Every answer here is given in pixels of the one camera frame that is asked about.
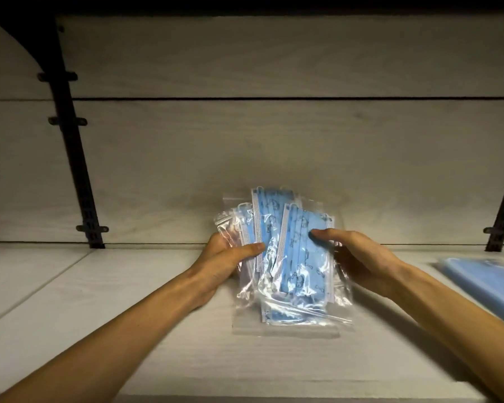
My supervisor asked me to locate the black curved shelf bracket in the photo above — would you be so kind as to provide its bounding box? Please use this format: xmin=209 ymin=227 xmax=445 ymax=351
xmin=0 ymin=14 xmax=61 ymax=76

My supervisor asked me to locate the person's left forearm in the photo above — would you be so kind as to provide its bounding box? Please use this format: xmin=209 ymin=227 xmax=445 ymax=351
xmin=0 ymin=266 xmax=211 ymax=403

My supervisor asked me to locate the person's right forearm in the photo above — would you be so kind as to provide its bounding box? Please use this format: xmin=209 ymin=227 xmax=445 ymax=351
xmin=386 ymin=262 xmax=504 ymax=403

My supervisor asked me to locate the person's right hand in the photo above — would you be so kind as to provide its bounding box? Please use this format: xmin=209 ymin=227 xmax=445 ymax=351
xmin=309 ymin=228 xmax=405 ymax=299

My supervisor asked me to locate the large blue plastic-wrapped pack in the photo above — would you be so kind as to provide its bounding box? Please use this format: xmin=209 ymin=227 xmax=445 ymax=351
xmin=438 ymin=257 xmax=504 ymax=332

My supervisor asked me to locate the person's left hand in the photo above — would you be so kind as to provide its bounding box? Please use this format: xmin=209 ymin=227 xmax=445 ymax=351
xmin=188 ymin=232 xmax=266 ymax=310

